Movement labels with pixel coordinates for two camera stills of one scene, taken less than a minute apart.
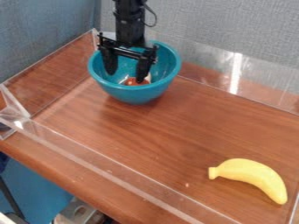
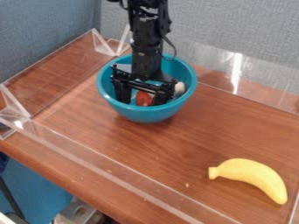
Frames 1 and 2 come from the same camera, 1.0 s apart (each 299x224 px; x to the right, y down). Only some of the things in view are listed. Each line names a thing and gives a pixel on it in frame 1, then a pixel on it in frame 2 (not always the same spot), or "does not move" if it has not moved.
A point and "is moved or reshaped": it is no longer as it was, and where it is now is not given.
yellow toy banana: (255, 171) does not move
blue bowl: (137, 94) is moved or reshaped
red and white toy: (131, 80) is moved or reshaped
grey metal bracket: (79, 213) does not move
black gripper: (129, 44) -> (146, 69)
